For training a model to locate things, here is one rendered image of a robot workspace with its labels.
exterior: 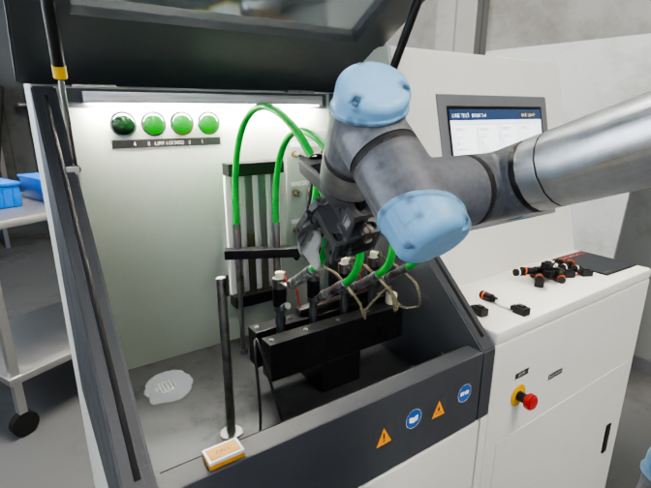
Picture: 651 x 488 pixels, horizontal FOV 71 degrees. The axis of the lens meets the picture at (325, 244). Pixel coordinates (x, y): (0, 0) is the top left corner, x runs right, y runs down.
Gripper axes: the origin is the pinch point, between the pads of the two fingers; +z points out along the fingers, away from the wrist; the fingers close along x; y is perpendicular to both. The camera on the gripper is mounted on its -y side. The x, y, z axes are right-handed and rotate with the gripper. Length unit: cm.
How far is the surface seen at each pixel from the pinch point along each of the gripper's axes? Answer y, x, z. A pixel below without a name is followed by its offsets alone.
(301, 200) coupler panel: -30.6, 11.1, 35.3
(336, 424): 25.2, -8.4, 9.9
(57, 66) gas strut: -33.3, -29.4, -15.9
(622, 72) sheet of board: -68, 200, 72
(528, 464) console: 50, 39, 53
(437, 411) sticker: 30.0, 12.1, 21.9
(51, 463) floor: -18, -99, 155
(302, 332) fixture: 6.0, -5.0, 23.3
